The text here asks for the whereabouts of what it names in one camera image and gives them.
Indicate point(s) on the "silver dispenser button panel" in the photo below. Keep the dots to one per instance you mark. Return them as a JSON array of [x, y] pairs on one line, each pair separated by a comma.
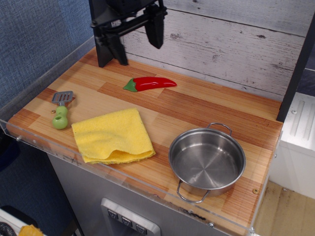
[[135, 224]]

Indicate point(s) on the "black vertical post left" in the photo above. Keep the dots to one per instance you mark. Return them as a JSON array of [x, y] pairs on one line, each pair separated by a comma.
[[104, 56]]

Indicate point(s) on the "green handled toy spatula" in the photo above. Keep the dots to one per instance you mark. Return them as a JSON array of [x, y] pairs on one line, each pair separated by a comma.
[[60, 120]]

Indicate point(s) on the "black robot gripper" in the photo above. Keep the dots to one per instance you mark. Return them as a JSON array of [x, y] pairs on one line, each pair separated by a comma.
[[124, 16]]

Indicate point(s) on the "black vertical post right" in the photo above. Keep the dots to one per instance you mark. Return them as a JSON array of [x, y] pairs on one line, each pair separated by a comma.
[[297, 72]]

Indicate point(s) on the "white ribbed appliance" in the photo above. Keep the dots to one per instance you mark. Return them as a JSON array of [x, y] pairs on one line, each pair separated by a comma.
[[293, 166]]

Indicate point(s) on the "yellow cloth bottom corner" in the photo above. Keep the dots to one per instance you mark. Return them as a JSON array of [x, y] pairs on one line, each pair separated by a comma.
[[30, 230]]

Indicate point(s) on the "yellow folded towel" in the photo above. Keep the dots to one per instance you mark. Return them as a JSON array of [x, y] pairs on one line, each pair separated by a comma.
[[114, 138]]

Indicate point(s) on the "clear acrylic table guard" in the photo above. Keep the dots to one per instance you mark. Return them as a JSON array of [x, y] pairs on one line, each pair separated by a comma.
[[166, 113]]

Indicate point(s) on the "silver toy fridge cabinet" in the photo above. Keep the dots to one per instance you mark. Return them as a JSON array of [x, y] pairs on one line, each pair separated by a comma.
[[85, 190]]

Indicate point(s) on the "red toy chili pepper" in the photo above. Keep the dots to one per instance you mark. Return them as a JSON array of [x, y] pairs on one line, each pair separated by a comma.
[[147, 83]]

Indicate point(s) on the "steel pot with handles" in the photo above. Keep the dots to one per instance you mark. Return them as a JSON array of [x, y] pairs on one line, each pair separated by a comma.
[[206, 161]]

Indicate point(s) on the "black vertical post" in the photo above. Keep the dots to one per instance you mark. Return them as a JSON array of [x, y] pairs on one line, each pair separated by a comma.
[[297, 72], [104, 56]]

